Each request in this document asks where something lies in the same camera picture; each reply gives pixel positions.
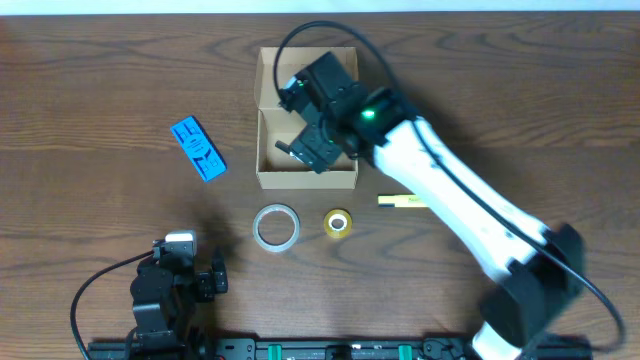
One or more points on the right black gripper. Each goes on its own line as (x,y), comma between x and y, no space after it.
(311,150)

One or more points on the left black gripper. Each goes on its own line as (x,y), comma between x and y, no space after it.
(214,283)

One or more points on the brown cardboard box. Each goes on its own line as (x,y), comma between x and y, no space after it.
(276,169)

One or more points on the small yellow tape roll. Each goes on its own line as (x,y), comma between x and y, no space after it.
(338,223)

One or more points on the large clear tape roll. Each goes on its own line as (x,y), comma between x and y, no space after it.
(276,228)

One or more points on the yellow highlighter pen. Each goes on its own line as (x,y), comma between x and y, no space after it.
(400,201)

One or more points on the blue rectangular plastic block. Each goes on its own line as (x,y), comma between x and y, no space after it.
(199,148)

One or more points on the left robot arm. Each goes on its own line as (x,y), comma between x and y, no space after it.
(163,320)

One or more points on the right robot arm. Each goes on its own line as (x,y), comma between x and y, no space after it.
(537,270)

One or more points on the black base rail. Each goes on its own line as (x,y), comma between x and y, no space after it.
(447,348)

